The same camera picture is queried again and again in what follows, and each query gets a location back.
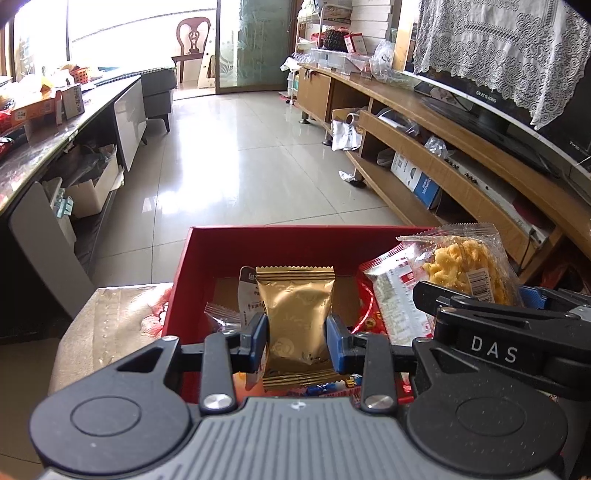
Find dark basket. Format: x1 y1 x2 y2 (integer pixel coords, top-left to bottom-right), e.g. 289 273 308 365
318 27 350 52

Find wooden television cabinet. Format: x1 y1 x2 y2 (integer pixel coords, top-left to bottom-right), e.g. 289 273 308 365
294 62 591 288

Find orange flat box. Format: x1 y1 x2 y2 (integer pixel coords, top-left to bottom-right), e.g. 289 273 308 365
8 89 64 126

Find black television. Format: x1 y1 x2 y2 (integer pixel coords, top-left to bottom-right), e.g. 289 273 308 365
403 0 591 205

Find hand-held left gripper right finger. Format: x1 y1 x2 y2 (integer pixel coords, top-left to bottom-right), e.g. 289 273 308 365
325 313 456 414

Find red cardboard box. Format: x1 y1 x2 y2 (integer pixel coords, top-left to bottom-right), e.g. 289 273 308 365
164 224 445 405

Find open cardboard box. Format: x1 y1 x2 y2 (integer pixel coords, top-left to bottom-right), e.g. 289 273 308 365
41 145 126 220

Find white red-lettered snack packet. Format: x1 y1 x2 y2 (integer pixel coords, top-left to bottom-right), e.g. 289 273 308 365
238 266 269 329

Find clear plastic bag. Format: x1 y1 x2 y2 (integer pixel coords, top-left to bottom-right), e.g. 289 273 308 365
369 39 417 89

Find blue and white box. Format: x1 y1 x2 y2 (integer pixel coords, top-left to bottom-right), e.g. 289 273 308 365
390 150 442 211

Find clear wrapped snack packet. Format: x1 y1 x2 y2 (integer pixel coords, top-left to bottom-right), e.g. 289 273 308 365
205 302 242 334

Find white lace cloth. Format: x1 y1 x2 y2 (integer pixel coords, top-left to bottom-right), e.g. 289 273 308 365
412 0 591 131

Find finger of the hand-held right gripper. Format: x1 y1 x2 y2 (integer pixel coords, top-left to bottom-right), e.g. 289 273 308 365
412 280 574 325
521 286 591 320

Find clear packet of yellow crisps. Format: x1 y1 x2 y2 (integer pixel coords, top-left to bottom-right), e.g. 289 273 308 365
396 223 523 345

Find blue and red snack packet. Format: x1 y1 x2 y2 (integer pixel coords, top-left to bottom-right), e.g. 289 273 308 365
295 376 366 399

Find grey sofa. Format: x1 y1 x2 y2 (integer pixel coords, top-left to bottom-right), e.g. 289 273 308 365
140 66 179 135

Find gold snack packet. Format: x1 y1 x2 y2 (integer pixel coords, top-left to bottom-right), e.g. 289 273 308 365
255 265 345 392

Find small crumpled plastic bag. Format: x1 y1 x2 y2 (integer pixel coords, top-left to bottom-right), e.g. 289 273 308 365
424 136 456 160

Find red and white box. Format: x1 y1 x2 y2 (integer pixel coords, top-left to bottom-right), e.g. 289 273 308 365
344 32 370 55

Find clear plastic containers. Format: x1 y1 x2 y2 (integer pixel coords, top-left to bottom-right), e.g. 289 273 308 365
308 45 373 75

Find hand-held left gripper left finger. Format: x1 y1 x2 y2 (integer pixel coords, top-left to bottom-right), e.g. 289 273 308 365
115 314 271 415

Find wooden chair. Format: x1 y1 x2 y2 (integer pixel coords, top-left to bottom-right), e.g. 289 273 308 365
170 16 213 85

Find white set-top box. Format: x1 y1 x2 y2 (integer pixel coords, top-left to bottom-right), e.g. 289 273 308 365
442 151 556 246

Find dark coffee table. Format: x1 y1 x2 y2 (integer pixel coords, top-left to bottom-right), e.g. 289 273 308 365
0 74 149 343

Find small cardboard box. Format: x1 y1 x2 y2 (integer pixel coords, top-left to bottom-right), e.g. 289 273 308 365
59 82 86 121

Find white shopping bag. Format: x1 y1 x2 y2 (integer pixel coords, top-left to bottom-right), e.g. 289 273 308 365
329 117 366 152

